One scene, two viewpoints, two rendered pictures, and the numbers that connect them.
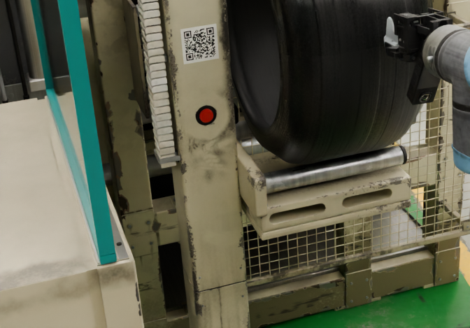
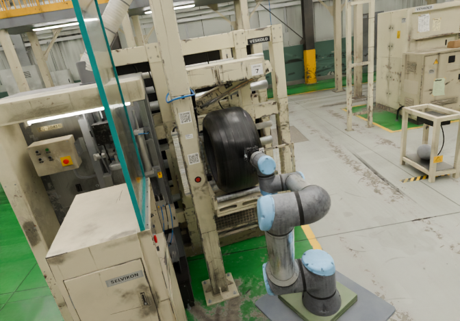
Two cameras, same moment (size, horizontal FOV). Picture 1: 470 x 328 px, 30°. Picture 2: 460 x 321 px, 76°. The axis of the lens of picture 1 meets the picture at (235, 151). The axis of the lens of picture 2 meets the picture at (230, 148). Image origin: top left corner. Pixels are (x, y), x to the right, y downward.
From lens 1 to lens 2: 37 cm
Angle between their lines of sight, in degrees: 7
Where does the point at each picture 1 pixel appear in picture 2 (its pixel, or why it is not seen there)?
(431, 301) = not seen: hidden behind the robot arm
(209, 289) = (205, 233)
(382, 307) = not seen: hidden behind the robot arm
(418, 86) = (252, 169)
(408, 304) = not seen: hidden behind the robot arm
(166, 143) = (186, 188)
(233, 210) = (209, 207)
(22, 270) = (119, 233)
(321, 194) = (235, 201)
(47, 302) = (126, 242)
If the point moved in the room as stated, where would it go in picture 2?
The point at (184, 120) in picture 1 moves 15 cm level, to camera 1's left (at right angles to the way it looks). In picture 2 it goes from (191, 181) to (170, 184)
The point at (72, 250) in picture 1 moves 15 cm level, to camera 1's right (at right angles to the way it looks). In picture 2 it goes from (134, 226) to (170, 222)
